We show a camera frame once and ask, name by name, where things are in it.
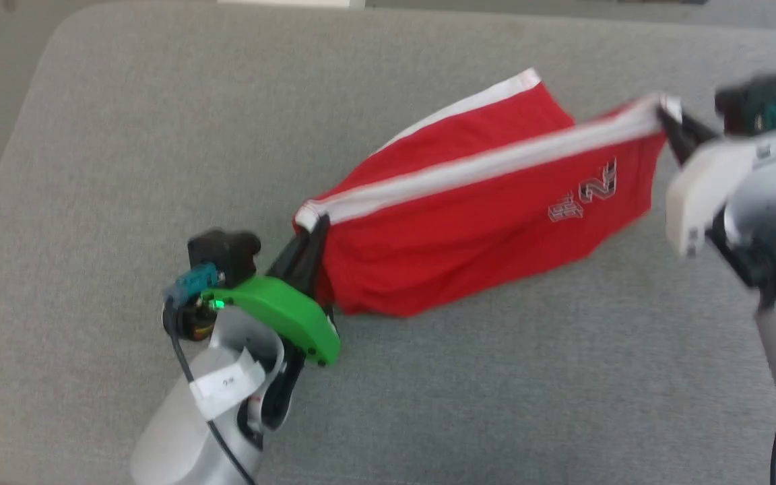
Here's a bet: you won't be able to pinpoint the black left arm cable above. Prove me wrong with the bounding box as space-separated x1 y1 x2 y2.
162 296 257 485

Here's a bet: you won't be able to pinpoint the grey fabric sofa cushion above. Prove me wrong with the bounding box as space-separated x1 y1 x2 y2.
0 0 776 485

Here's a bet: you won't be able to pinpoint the red shorts with white stripes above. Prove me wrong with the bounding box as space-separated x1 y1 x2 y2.
292 67 682 319

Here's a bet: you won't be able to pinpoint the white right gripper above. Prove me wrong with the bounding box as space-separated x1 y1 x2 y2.
657 106 776 259

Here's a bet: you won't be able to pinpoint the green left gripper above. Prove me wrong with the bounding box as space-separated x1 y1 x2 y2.
199 214 342 368

